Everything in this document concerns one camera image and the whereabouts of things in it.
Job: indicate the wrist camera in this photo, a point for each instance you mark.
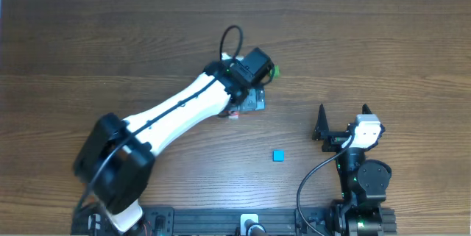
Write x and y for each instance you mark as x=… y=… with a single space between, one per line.
x=230 y=57
x=365 y=131

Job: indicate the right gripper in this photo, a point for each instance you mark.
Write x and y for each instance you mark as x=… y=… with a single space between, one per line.
x=333 y=141

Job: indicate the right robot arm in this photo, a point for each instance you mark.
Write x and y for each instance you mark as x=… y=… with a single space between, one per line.
x=368 y=184

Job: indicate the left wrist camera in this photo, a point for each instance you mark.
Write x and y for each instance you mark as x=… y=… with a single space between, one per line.
x=230 y=57

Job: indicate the blue cube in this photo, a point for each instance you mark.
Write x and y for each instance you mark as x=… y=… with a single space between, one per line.
x=278 y=156

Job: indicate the green cube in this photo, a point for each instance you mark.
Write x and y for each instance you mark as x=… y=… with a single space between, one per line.
x=276 y=71

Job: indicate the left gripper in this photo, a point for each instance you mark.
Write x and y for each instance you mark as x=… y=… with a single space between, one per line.
x=254 y=100

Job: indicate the mounting rail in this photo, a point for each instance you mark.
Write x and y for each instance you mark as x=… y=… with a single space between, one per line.
x=213 y=221

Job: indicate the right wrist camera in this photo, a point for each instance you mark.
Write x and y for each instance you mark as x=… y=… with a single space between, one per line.
x=365 y=131

